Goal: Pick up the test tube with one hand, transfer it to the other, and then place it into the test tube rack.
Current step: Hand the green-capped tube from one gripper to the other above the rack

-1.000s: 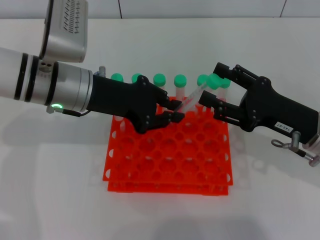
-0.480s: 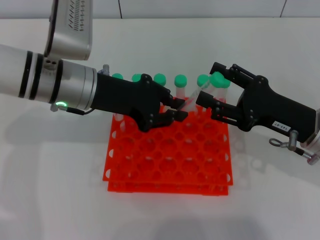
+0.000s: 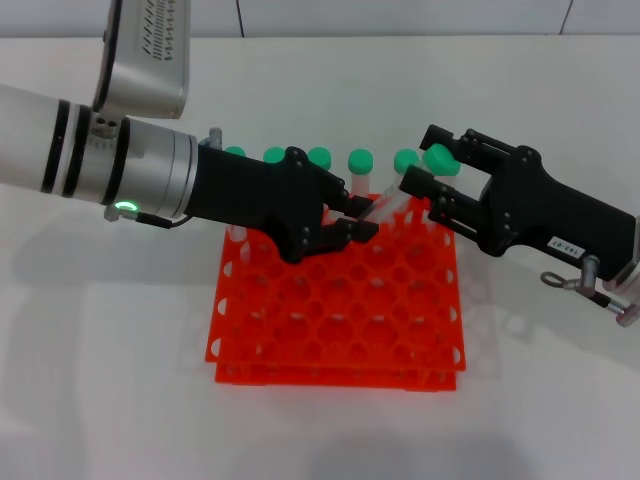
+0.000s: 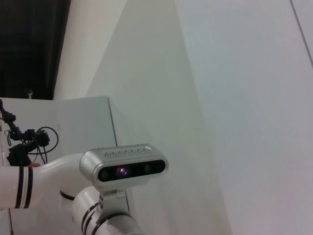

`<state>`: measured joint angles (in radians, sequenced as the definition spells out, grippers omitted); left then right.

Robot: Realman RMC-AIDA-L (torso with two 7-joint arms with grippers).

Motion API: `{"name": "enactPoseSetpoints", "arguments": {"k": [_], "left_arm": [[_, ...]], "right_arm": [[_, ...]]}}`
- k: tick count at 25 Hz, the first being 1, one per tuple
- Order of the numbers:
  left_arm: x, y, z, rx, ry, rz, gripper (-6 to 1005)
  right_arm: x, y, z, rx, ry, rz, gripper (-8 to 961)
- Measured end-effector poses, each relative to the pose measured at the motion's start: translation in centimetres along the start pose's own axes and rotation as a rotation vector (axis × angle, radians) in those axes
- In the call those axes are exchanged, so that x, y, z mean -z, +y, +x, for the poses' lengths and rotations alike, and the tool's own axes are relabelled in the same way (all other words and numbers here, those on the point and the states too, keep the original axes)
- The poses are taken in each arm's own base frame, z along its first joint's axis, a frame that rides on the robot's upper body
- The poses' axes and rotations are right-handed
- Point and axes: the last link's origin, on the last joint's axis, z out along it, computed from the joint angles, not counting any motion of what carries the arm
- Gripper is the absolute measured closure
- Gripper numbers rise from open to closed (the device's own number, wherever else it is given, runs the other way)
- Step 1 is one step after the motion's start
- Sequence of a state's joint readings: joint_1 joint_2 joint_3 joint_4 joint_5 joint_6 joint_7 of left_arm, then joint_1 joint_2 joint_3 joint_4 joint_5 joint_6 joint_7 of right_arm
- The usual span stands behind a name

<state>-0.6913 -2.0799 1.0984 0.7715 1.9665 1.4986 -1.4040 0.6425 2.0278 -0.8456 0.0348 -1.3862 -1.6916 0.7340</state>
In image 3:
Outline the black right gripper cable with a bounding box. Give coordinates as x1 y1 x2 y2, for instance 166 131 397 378
542 254 640 327

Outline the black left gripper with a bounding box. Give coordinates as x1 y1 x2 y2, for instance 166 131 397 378
189 145 381 265

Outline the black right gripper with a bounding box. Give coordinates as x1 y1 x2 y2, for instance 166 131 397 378
398 123 638 282

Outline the orange plastic test tube rack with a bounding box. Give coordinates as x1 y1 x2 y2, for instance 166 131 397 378
204 192 467 396

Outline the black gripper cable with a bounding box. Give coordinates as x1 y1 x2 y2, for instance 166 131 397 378
542 254 640 327
134 127 225 231

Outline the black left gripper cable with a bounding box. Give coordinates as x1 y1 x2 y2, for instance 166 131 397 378
134 127 225 231

